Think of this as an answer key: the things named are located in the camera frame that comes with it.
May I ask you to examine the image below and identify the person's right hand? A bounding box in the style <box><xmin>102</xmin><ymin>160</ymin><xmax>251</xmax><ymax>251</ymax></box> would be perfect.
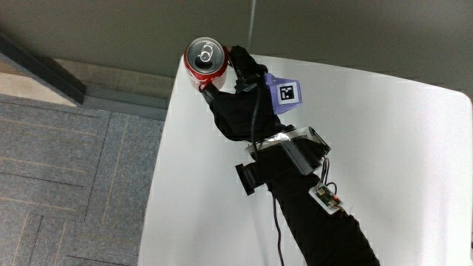
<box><xmin>200</xmin><ymin>45</ymin><xmax>304</xmax><ymax>144</ymax></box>

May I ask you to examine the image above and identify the red cola can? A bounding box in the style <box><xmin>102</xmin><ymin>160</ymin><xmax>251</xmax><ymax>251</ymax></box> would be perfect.
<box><xmin>183</xmin><ymin>36</ymin><xmax>230</xmax><ymax>92</ymax></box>

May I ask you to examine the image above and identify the person's right forearm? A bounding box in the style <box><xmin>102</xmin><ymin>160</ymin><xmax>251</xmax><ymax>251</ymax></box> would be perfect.
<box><xmin>254</xmin><ymin>147</ymin><xmax>381</xmax><ymax>266</ymax></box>

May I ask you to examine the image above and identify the black wrist-mounted sensor box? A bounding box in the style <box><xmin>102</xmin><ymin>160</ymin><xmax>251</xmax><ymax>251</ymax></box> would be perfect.
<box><xmin>235</xmin><ymin>125</ymin><xmax>332</xmax><ymax>197</ymax></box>

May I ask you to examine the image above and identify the small white circuit board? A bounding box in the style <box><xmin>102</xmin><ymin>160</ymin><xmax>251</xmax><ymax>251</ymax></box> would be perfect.
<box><xmin>307</xmin><ymin>182</ymin><xmax>345</xmax><ymax>216</ymax></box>

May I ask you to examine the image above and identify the black cable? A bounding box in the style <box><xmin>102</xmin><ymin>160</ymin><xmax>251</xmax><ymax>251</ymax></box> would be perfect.
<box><xmin>271</xmin><ymin>191</ymin><xmax>286</xmax><ymax>266</ymax></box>

